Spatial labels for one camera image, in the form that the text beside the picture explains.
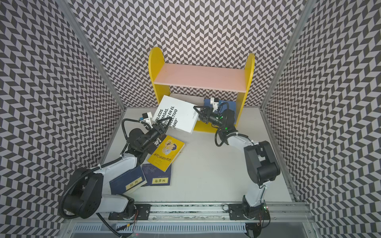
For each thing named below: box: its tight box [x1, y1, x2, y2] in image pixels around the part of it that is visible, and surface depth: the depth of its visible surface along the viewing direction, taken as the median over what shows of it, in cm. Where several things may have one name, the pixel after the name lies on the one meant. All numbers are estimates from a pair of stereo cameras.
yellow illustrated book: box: [147, 135, 186, 173], surface depth 91 cm
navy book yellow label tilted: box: [109, 165, 148, 196], surface depth 80 cm
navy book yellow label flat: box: [140, 163, 173, 187], surface depth 84 cm
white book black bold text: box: [151, 94, 200, 134], surface depth 77 cm
